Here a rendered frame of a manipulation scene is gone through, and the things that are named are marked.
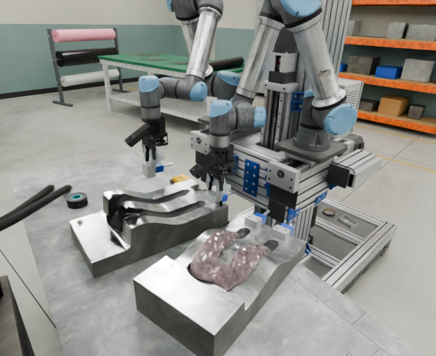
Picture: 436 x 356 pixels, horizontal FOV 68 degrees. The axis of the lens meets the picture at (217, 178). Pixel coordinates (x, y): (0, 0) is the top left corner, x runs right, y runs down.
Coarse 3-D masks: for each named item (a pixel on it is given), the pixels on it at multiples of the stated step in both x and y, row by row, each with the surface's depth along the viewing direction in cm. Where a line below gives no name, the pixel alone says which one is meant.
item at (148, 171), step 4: (144, 164) 133; (148, 164) 133; (156, 164) 137; (160, 164) 137; (168, 164) 140; (172, 164) 141; (144, 168) 134; (148, 168) 132; (152, 168) 133; (156, 168) 135; (160, 168) 136; (144, 172) 135; (148, 172) 133; (152, 172) 134; (156, 172) 135; (148, 176) 133; (152, 176) 134
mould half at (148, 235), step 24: (120, 192) 116; (168, 192) 127; (192, 192) 127; (96, 216) 115; (144, 216) 103; (192, 216) 113; (216, 216) 117; (96, 240) 103; (120, 240) 103; (144, 240) 102; (168, 240) 108; (96, 264) 95; (120, 264) 100
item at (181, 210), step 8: (176, 192) 127; (184, 192) 128; (112, 200) 111; (120, 200) 110; (128, 200) 111; (136, 200) 116; (144, 200) 119; (152, 200) 121; (160, 200) 123; (168, 200) 122; (112, 208) 111; (120, 208) 105; (128, 208) 105; (136, 208) 106; (184, 208) 118; (192, 208) 118; (112, 216) 112; (120, 216) 107; (128, 216) 101; (160, 216) 109; (168, 216) 113; (176, 216) 112; (112, 224) 109; (120, 224) 109
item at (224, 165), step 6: (216, 150) 112; (222, 150) 112; (228, 150) 115; (222, 156) 115; (228, 156) 117; (216, 162) 114; (222, 162) 116; (228, 162) 116; (234, 162) 117; (216, 168) 114; (222, 168) 115; (228, 168) 118; (234, 168) 118; (210, 174) 119; (216, 174) 115; (228, 174) 119
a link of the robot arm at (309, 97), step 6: (306, 90) 126; (306, 96) 125; (312, 96) 122; (306, 102) 125; (306, 108) 125; (312, 108) 121; (306, 114) 127; (300, 120) 131; (306, 120) 127; (312, 120) 123
